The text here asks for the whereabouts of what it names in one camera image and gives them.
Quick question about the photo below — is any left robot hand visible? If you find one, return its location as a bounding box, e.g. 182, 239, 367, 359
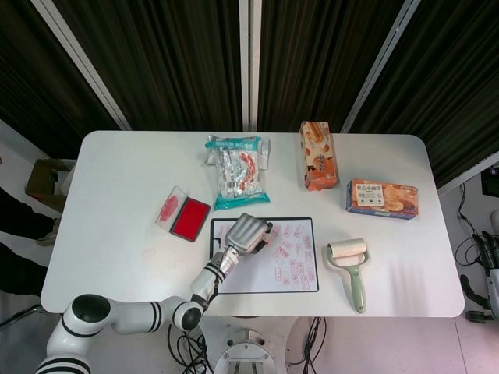
222, 213, 274, 256

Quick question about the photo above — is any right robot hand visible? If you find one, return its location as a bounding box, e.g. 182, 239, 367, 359
459, 229, 499, 312

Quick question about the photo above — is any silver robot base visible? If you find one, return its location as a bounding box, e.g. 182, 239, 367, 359
212, 326, 288, 374

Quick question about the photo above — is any red ink pad clear lid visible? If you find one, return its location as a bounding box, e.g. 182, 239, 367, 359
154, 184, 212, 242

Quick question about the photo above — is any black clipboard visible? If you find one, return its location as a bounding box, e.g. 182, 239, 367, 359
208, 217, 321, 295

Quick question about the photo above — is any white stamped paper sheet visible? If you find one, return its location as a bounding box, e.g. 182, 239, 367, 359
211, 219, 319, 292

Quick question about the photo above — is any teal silver snack bag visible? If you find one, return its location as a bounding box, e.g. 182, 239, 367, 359
203, 133, 271, 212

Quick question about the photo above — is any small silver sachet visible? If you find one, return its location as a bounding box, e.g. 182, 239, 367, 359
260, 138, 273, 171

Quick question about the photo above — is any green lint roller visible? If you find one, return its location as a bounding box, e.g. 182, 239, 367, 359
326, 237, 370, 314

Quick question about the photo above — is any tall orange biscuit box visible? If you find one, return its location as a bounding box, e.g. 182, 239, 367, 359
299, 120, 340, 192

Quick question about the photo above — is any flat orange blue cookie box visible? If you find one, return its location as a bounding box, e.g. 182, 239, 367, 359
344, 178, 421, 221

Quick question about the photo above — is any brown cardboard box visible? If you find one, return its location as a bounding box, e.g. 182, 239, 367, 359
25, 158, 77, 213

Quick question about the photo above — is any person in dark clothes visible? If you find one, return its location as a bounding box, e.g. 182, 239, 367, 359
0, 186, 60, 301

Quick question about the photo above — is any thin black cable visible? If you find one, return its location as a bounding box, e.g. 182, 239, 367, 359
454, 182, 484, 270

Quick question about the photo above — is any black floor cable bundle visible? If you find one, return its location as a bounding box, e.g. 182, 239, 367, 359
167, 323, 214, 374
286, 316, 327, 374

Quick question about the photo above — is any white partition post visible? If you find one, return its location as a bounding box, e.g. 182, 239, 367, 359
238, 0, 261, 132
30, 0, 133, 131
339, 0, 422, 133

